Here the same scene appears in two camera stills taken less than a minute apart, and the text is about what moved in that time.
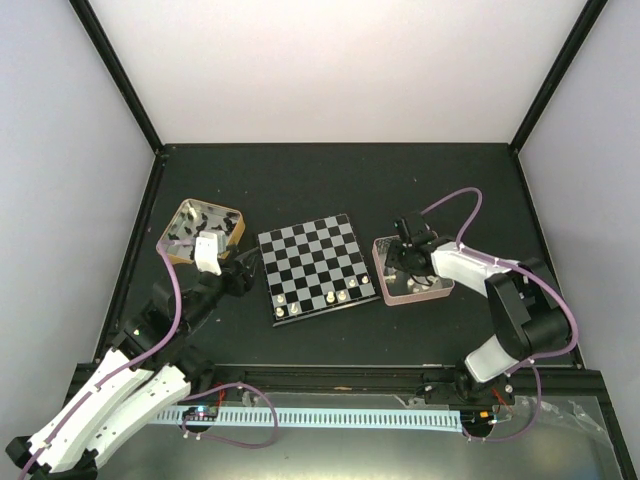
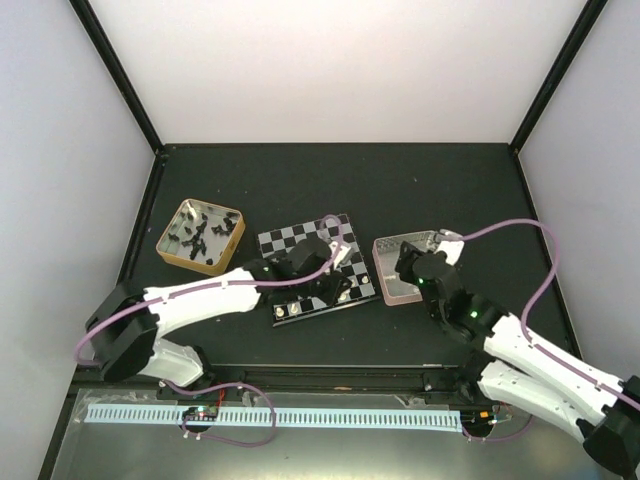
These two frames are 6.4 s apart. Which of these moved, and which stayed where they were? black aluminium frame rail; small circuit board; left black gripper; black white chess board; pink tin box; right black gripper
Moved: right black gripper; left black gripper
Stayed: black aluminium frame rail; small circuit board; pink tin box; black white chess board
